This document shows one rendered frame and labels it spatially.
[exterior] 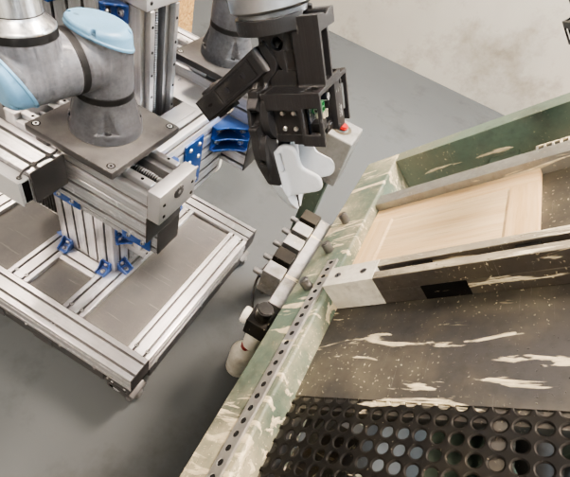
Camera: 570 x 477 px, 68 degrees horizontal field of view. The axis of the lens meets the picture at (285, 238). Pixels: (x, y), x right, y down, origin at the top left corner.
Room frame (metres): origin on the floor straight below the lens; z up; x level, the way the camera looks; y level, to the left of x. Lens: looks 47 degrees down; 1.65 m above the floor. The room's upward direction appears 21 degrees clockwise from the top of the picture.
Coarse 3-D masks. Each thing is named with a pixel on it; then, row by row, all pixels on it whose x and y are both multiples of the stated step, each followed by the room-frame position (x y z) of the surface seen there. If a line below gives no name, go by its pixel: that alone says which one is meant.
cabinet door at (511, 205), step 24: (456, 192) 0.91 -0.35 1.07; (480, 192) 0.87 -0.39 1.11; (504, 192) 0.84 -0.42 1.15; (528, 192) 0.81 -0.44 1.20; (384, 216) 0.90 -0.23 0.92; (408, 216) 0.87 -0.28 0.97; (432, 216) 0.83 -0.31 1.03; (456, 216) 0.80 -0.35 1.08; (480, 216) 0.77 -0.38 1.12; (504, 216) 0.75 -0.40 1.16; (528, 216) 0.72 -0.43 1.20; (384, 240) 0.78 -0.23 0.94; (408, 240) 0.75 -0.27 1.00; (432, 240) 0.73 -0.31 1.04; (456, 240) 0.70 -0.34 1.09; (480, 240) 0.68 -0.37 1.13
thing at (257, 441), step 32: (384, 160) 1.23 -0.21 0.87; (352, 192) 1.07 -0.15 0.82; (384, 192) 1.03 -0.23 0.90; (352, 224) 0.86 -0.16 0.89; (320, 256) 0.74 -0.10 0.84; (352, 256) 0.73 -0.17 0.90; (288, 320) 0.52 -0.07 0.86; (320, 320) 0.52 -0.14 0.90; (256, 352) 0.43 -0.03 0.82; (256, 384) 0.35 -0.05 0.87; (288, 384) 0.36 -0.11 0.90; (224, 416) 0.28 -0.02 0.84; (256, 416) 0.28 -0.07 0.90; (256, 448) 0.23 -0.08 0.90
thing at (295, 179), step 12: (288, 144) 0.37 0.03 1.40; (276, 156) 0.36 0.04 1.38; (288, 156) 0.36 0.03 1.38; (288, 168) 0.36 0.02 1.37; (300, 168) 0.36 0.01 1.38; (288, 180) 0.36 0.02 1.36; (300, 180) 0.36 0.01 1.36; (312, 180) 0.36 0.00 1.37; (276, 192) 0.36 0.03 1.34; (288, 192) 0.36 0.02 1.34; (300, 192) 0.36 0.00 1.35; (288, 204) 0.37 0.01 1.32
